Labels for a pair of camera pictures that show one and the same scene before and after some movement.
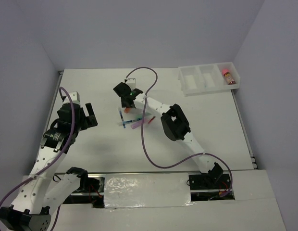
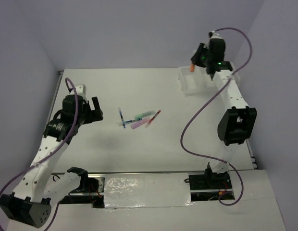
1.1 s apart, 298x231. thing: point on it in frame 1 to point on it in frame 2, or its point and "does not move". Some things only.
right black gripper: x=123 y=105 to x=195 y=58
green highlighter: x=140 y=116 does not move
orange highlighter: x=127 y=109 to x=192 y=68
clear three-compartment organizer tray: x=197 y=79 does not move
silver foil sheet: x=147 y=190 does not move
